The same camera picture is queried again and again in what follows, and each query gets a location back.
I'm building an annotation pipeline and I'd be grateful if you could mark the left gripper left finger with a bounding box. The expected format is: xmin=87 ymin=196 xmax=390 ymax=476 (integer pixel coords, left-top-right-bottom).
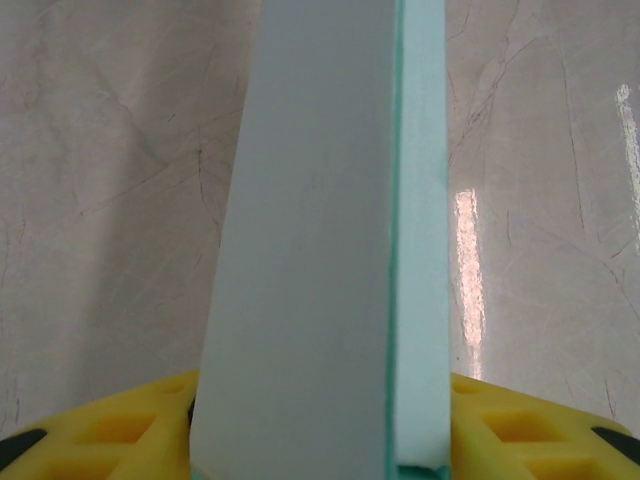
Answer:
xmin=0 ymin=368 xmax=201 ymax=480

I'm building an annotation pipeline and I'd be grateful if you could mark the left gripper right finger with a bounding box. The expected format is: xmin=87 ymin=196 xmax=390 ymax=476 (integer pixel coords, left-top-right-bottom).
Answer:
xmin=447 ymin=372 xmax=640 ymax=480

